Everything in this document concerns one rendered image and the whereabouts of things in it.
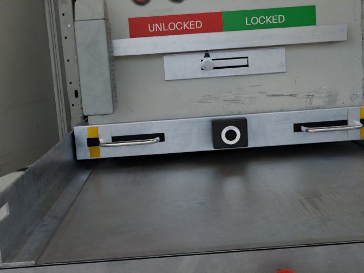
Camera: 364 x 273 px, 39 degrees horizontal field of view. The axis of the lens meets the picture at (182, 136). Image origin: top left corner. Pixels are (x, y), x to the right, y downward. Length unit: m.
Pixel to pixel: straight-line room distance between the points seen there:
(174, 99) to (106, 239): 0.39
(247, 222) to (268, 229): 0.03
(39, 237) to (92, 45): 0.32
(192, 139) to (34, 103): 0.38
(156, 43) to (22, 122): 0.36
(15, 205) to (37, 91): 0.57
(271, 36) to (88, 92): 0.31
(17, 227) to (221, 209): 0.24
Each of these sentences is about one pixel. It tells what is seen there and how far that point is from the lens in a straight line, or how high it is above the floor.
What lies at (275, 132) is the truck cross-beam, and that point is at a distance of 0.92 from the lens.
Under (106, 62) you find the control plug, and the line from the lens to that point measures 0.80.
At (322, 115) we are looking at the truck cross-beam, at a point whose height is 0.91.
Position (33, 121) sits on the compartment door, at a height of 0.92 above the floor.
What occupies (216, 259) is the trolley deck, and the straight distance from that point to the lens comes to 0.53.
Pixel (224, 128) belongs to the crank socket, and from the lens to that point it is 0.88.
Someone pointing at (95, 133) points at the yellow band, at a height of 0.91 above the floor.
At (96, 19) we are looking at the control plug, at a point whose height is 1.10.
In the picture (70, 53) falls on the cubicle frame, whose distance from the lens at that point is 1.19.
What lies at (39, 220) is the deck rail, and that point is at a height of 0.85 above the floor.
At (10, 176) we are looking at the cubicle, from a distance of 1.24.
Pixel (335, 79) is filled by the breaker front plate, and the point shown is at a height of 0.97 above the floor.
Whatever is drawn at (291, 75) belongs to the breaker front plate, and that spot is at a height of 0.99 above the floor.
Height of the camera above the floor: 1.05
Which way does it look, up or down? 10 degrees down
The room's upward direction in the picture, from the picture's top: 4 degrees counter-clockwise
